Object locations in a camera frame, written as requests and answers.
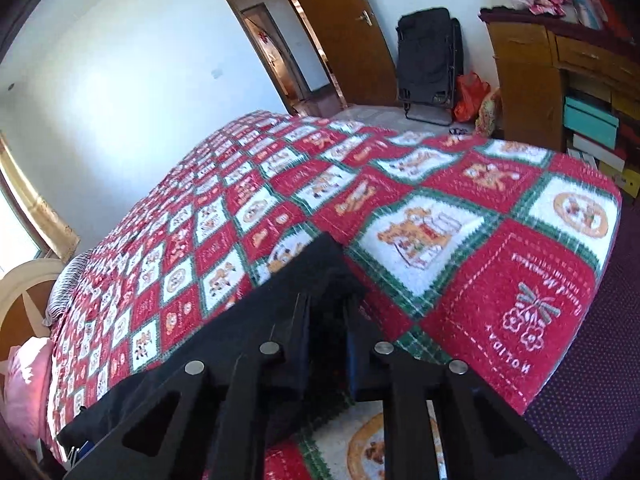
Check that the teal box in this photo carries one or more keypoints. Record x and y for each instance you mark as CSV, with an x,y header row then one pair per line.
x,y
590,120

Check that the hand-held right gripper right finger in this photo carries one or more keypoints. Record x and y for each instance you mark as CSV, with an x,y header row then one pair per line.
x,y
356,365

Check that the red plastic bag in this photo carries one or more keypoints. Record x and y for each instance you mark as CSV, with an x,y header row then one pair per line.
x,y
470,97

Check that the brown wooden cabinet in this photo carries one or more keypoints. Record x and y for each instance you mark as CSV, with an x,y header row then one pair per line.
x,y
525,80

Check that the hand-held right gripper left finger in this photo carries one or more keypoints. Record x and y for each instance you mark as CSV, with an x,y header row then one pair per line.
x,y
301,360

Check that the red checked printed blanket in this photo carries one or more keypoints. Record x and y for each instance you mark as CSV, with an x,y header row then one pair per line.
x,y
450,200

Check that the white box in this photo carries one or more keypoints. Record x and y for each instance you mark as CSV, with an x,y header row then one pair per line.
x,y
600,155

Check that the window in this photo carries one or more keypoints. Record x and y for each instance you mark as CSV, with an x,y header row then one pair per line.
x,y
15,240

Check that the black suitcase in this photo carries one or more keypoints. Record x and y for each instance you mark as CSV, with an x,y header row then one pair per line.
x,y
427,55

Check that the dark purple dotted bedsheet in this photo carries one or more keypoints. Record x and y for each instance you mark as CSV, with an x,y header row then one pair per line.
x,y
600,385

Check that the yellow box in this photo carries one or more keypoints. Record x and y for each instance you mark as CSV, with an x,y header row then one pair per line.
x,y
625,180

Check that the floral patterned bag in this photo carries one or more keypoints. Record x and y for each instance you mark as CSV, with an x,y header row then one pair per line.
x,y
489,112

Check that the pink pillow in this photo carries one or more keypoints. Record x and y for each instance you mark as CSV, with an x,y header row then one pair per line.
x,y
27,390

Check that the black pants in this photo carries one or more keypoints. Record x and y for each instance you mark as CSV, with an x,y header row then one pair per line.
x,y
280,300

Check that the golden patterned curtain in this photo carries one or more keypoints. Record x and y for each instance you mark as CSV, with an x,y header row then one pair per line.
x,y
35,200

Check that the cream wooden headboard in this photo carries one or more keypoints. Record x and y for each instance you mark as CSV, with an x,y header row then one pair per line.
x,y
25,285

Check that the striped pillow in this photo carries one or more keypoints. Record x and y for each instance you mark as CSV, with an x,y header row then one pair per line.
x,y
67,285

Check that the brown wooden door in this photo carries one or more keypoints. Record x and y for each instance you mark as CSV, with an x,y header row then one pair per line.
x,y
340,45

